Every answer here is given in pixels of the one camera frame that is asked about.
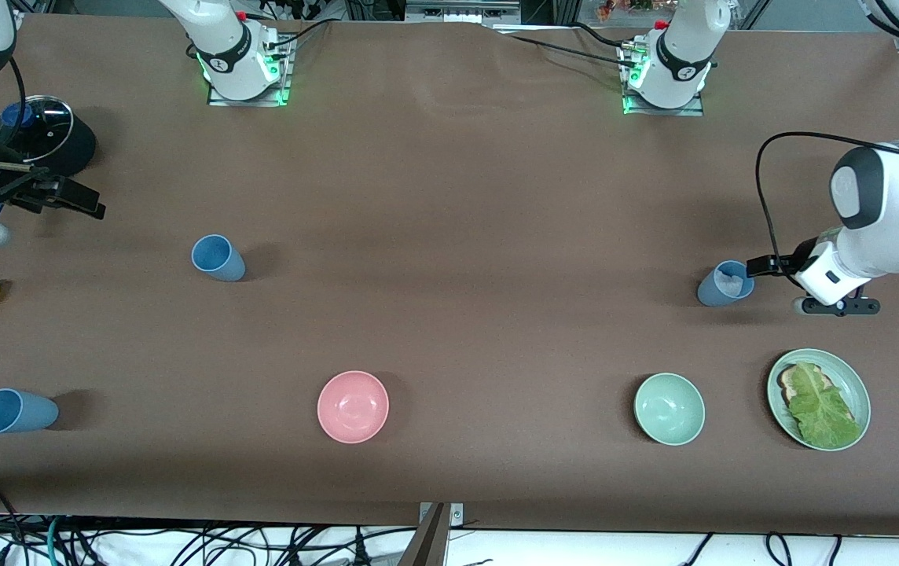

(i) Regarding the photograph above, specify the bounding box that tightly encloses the black base cable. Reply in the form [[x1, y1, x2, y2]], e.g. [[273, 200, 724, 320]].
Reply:
[[571, 22, 643, 50], [508, 33, 639, 68], [265, 20, 332, 52]]

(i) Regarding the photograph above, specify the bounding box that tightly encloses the pink bowl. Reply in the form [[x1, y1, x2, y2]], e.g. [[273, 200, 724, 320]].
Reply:
[[317, 370, 391, 445]]

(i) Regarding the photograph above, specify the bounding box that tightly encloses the metal rail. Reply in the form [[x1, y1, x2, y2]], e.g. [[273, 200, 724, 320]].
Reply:
[[405, 0, 523, 24]]

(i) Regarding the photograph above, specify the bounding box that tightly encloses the blue plastic cup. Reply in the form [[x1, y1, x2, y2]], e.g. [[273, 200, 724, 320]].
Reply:
[[0, 388, 60, 435], [191, 234, 247, 282]]

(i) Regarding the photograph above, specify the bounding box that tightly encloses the green lettuce leaf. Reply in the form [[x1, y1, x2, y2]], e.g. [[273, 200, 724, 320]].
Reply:
[[787, 362, 864, 450]]

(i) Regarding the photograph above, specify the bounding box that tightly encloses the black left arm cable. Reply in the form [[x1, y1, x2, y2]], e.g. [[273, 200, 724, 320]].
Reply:
[[756, 0, 899, 276]]

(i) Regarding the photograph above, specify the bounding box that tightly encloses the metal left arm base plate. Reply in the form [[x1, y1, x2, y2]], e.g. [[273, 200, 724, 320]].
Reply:
[[622, 43, 706, 117]]

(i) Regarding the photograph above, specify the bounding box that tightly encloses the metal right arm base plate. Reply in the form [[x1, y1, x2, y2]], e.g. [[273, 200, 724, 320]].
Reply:
[[207, 35, 294, 107]]

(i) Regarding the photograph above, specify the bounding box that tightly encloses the mint green bowl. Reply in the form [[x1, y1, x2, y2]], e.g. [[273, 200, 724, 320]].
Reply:
[[633, 372, 706, 447]]

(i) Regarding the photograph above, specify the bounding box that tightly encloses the small metal bracket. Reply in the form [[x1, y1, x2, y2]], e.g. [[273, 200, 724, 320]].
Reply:
[[418, 503, 464, 527]]

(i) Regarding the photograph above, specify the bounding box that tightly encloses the blue cup holding white paper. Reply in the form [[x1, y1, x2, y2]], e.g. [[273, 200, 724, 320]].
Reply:
[[695, 260, 756, 308]]

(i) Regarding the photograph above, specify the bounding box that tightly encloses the toasted bread slice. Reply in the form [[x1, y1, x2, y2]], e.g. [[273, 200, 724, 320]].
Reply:
[[777, 363, 855, 421]]

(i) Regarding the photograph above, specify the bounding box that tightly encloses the brown table cover sheet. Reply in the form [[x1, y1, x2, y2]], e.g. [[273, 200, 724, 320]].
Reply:
[[0, 12, 899, 537]]

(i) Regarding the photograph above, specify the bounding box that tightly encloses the dark camera pole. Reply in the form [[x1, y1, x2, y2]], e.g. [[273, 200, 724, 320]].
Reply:
[[397, 503, 450, 566]]

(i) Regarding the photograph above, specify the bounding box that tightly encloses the mint green plate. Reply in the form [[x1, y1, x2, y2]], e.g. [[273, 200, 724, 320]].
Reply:
[[766, 348, 871, 452]]

